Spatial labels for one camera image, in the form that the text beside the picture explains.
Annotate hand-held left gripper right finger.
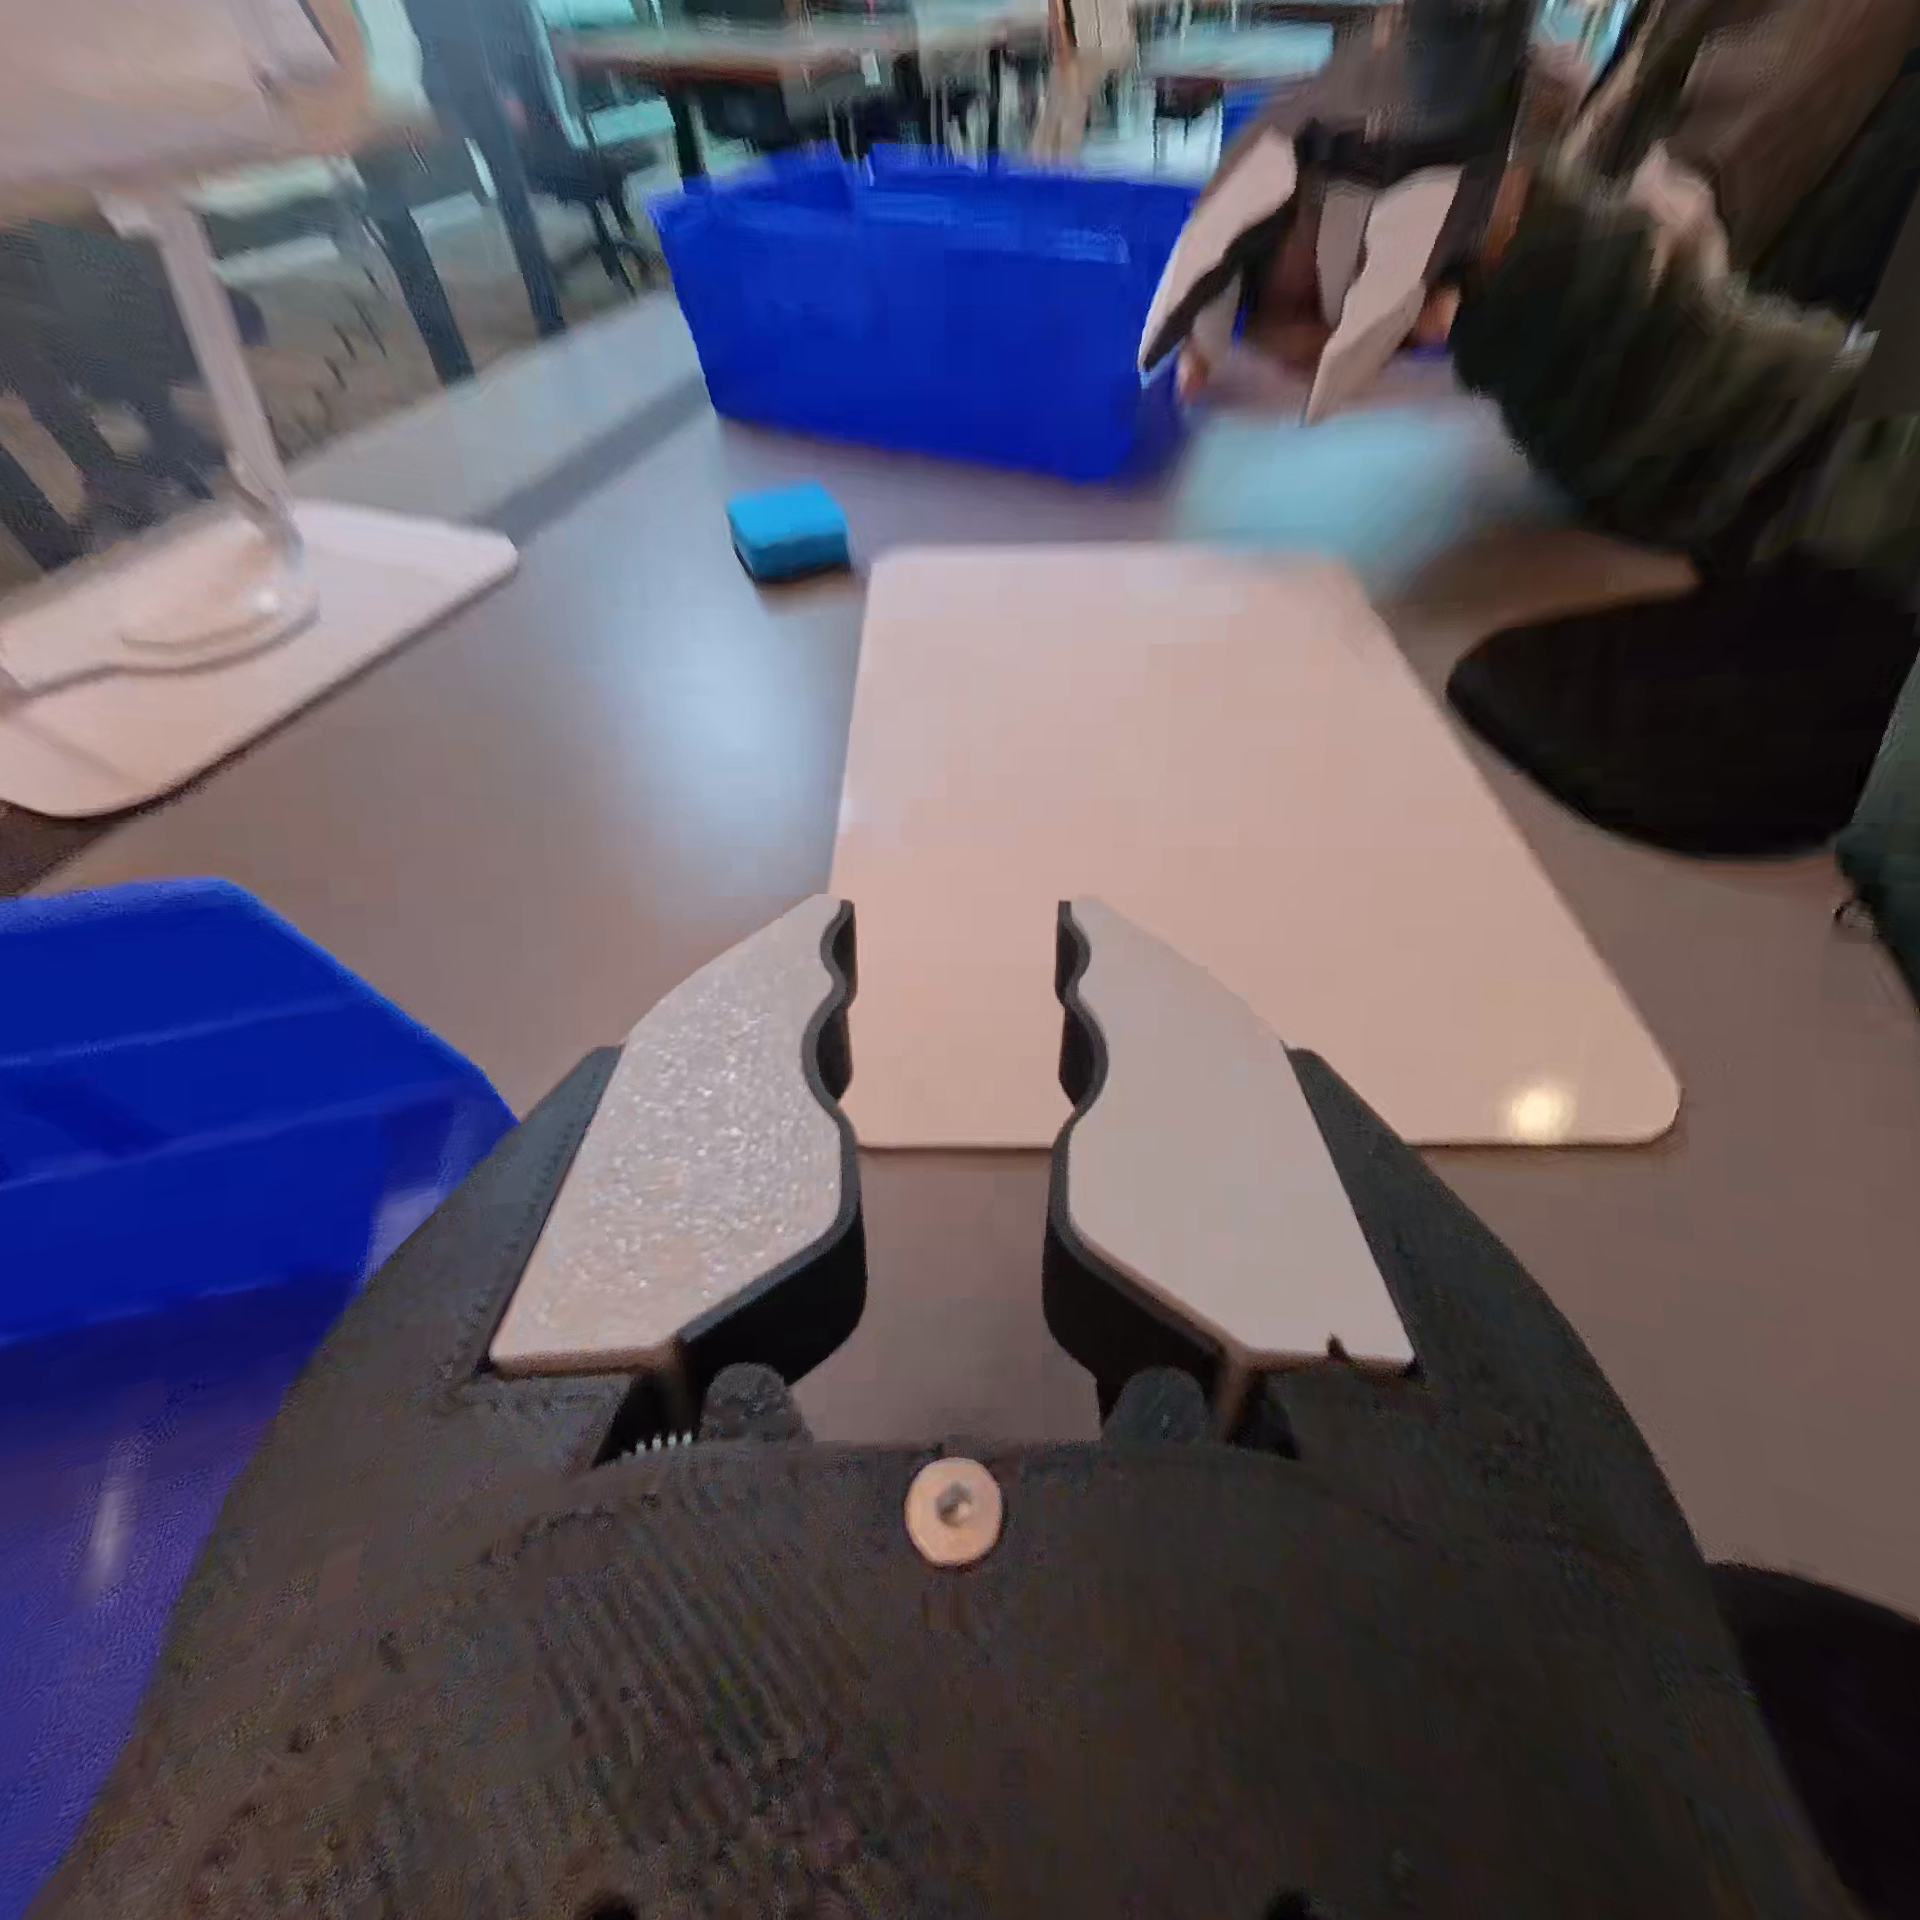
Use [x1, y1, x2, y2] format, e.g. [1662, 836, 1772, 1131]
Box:
[1041, 893, 1417, 1435]

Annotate blue whiteboard eraser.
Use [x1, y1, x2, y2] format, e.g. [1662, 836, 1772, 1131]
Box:
[724, 480, 857, 587]

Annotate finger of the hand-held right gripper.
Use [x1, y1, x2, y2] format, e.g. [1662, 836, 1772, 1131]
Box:
[1305, 165, 1470, 427]
[1137, 136, 1303, 380]

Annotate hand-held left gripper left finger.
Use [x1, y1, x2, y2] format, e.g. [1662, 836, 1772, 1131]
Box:
[486, 893, 872, 1435]

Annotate black textured wrist pad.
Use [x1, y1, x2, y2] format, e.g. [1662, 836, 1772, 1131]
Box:
[1445, 552, 1920, 859]

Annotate white whiteboard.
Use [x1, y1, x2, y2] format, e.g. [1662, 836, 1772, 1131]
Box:
[828, 540, 1685, 1154]

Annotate wooden office table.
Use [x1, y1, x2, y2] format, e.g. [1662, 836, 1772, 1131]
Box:
[563, 0, 1058, 157]

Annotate black office chair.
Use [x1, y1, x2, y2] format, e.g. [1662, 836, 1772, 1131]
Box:
[400, 0, 656, 294]

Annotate blue plastic bin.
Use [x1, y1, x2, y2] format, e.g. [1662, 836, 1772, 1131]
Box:
[0, 876, 521, 1920]
[651, 141, 1208, 487]

